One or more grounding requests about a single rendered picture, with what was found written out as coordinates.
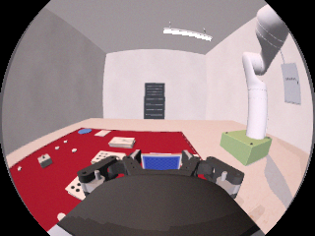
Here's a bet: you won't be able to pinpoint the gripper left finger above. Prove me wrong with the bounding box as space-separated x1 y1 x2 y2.
77 148 143 198

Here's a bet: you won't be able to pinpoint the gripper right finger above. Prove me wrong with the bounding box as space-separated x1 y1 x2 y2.
181 148 246 200

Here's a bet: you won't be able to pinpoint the blue-backed plywood card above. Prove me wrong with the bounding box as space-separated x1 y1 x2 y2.
141 151 183 171

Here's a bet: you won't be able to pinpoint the white card pile six pips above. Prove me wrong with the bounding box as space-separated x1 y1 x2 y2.
90 149 128 165

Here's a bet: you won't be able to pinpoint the white card pile five pips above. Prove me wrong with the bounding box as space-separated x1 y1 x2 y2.
64 175 89 202

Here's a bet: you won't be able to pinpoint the white card pile two pips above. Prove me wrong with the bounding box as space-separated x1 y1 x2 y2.
107 136 137 149

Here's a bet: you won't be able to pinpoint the pale wide rule card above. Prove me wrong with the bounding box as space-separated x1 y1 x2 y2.
94 129 113 138

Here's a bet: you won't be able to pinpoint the pale beige stone table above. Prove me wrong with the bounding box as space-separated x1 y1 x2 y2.
4 117 313 235

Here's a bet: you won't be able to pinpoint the grey block with peg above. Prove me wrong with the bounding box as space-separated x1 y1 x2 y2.
36 152 54 169

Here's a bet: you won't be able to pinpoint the red felt mat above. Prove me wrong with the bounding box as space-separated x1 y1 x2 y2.
8 127 202 232

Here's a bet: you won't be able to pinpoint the white ceiling light bar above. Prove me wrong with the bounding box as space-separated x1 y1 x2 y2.
162 21 214 43

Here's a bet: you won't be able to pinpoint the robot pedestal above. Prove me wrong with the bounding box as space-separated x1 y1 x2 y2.
219 129 273 167

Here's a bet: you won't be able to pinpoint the grey wall cabinet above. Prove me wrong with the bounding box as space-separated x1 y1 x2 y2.
280 62 302 106

